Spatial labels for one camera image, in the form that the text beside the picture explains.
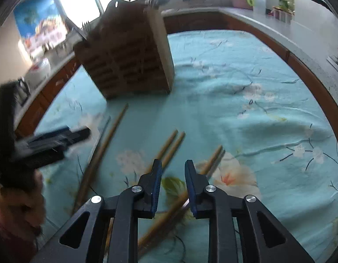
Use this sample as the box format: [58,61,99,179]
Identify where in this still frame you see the teal floral tablecloth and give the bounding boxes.
[37,30,338,262]

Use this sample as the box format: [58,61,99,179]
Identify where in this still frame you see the wooden chopstick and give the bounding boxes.
[105,130,186,255]
[72,103,129,214]
[146,130,178,172]
[137,144,224,251]

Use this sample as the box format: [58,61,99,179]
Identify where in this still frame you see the wooden utensil holder box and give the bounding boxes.
[73,0,175,99]

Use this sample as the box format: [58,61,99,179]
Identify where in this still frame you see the white jug green handle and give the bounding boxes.
[247,0,266,15]

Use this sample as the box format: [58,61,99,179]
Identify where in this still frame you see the colourful wall poster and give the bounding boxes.
[13,0,68,60]

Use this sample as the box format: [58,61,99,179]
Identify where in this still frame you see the white rice cooker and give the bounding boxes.
[24,58,51,91]

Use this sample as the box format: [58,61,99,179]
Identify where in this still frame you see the condiment bottles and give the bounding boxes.
[272,0,295,24]

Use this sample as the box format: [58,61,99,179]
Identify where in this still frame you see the black pan handle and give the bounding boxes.
[311,0,331,11]

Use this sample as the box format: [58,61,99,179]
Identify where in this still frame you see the person's left hand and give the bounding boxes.
[0,170,46,241]

